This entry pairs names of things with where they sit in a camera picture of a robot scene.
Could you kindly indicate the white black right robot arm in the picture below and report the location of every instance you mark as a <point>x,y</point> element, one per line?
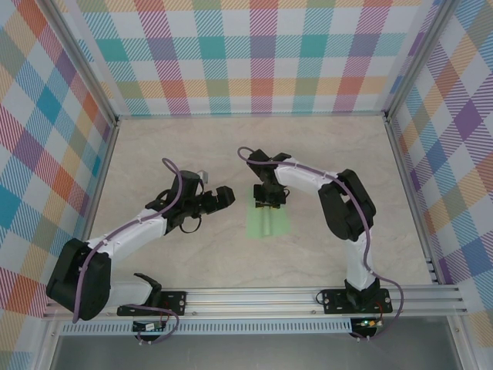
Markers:
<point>304,181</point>

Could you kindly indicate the light green paper sheet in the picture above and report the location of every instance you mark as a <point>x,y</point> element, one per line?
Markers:
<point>281,223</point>

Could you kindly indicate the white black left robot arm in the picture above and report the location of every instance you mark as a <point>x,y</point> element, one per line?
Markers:
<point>135,235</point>

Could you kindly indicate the aluminium frame bar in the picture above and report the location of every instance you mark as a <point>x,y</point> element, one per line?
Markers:
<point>462,343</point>
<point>48,347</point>

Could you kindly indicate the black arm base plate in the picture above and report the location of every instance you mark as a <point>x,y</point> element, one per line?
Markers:
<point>331,302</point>
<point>175,302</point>

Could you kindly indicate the small circuit board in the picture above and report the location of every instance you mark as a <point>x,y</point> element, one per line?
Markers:
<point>148,327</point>
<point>367,323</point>

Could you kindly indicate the aluminium mounting rail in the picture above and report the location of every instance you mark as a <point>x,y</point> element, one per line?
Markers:
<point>250,300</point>

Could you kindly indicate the aluminium frame post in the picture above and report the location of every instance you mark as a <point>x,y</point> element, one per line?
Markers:
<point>85,61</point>
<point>417,58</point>

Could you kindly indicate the aluminium table edge rail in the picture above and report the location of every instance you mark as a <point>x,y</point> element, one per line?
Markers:
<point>102,173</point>
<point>409,192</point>

